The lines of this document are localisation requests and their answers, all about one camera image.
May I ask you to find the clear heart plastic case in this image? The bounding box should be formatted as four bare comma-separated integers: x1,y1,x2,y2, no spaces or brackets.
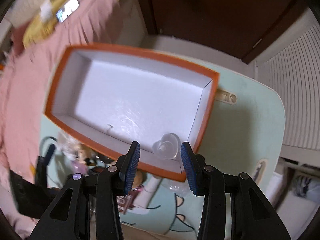
152,133,181,160

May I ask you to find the white cosmetic tube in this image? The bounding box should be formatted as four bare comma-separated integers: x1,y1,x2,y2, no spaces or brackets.
134,176,162,209

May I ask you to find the brown card box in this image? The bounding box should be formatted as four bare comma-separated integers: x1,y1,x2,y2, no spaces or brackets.
117,188,140,214

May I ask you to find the clear plastic bag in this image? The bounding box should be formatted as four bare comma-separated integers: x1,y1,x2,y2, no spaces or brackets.
161,179,192,197

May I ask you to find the cartoon figure keychain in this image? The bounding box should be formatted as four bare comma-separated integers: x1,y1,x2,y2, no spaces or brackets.
72,143,105,175

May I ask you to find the orange cardboard box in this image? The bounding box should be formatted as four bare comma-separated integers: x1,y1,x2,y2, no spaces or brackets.
44,43,220,181

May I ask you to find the pink bed blanket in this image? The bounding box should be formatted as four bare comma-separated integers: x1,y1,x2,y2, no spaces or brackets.
0,0,126,238

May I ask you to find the white slatted radiator cover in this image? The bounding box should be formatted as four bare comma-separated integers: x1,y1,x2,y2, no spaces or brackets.
254,9,319,151

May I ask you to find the dark brown door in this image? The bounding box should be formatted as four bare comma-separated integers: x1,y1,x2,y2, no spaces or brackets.
138,0,307,63

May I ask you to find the lit smartphone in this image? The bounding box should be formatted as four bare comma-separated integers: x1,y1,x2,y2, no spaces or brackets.
56,0,79,23

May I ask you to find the yellow pillow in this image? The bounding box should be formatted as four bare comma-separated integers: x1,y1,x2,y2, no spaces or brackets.
22,0,81,48

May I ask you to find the white charger box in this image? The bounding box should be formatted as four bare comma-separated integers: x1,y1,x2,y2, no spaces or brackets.
40,0,53,22

